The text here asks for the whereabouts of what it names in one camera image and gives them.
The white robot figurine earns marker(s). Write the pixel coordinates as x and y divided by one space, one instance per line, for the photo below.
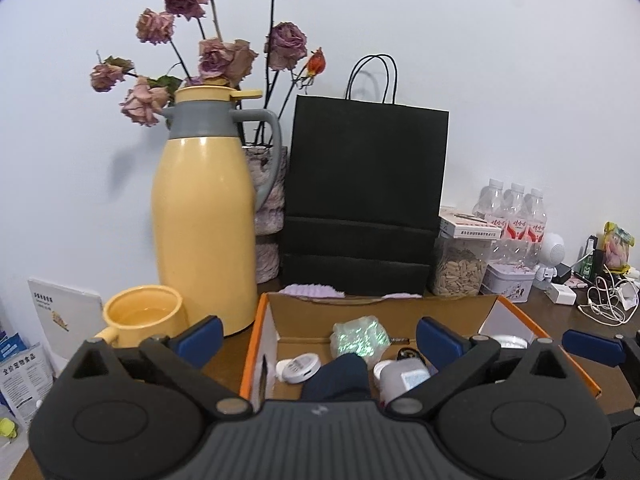
552 250

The bunch of dried roses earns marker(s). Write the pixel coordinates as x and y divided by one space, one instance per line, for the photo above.
220 57

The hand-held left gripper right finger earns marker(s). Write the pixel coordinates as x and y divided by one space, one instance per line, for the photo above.
437 345

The yellow mug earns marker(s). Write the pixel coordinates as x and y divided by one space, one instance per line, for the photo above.
145 317

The green bottle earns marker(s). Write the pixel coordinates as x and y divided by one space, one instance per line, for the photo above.
592 266

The green iridescent packet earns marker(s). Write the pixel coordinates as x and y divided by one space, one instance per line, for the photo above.
360 337

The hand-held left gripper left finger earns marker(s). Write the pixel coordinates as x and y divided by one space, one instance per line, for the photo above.
202 342

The white round case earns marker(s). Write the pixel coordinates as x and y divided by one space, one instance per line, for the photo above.
297 367

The blue white leaflet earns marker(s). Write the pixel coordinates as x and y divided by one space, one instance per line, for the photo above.
25 385

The orange rose bud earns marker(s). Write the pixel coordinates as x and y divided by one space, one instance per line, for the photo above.
315 63

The navy cloth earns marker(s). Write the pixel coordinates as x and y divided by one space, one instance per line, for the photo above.
337 377

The white pink flat box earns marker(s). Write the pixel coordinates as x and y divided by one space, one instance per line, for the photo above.
470 222

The white tin box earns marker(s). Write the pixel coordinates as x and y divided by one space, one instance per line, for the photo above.
507 285

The small yellow object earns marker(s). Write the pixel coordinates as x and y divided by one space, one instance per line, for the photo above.
7 427

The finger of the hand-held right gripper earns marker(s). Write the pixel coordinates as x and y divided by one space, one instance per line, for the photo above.
592 347

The pink patterned pouch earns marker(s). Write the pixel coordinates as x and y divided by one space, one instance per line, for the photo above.
576 283

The white plastic jar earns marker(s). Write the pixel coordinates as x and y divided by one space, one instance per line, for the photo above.
400 380

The pink marbled vase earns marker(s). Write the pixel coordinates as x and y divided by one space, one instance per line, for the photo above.
267 240

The clear seed container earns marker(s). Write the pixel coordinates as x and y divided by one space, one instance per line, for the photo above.
457 270

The black paper bag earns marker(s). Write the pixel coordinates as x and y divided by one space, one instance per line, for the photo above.
365 185

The black adapter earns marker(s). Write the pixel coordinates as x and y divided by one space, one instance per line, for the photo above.
565 272

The yellow thermos jug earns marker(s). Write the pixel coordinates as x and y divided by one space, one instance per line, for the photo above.
200 230

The silver round tin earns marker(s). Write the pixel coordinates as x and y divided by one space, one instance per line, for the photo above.
510 342

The white charger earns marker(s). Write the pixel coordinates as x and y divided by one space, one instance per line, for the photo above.
564 294

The cardboard box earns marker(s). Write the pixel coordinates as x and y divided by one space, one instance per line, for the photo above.
300 315

